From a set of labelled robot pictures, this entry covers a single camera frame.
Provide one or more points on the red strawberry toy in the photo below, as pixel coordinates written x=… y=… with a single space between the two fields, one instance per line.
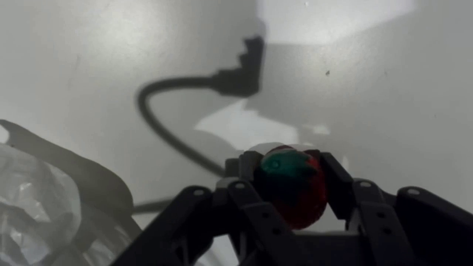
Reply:
x=293 y=186

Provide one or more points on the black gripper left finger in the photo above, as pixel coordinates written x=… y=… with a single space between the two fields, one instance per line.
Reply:
x=207 y=226

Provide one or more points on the white plastic bag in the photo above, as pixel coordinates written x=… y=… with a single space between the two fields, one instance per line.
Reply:
x=45 y=207

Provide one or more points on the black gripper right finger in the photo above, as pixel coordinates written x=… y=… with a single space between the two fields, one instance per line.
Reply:
x=414 y=226

